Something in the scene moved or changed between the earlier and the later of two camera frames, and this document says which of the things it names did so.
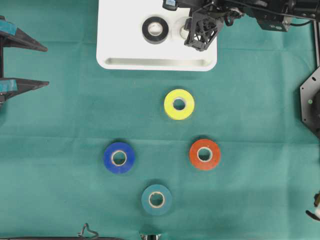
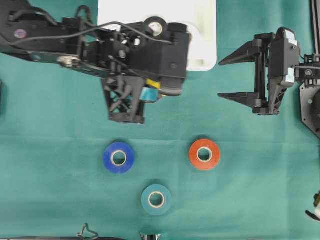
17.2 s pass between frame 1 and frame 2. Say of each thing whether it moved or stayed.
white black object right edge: stayed
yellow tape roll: moved
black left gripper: moved
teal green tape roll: stayed
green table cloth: stayed
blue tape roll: stayed
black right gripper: moved
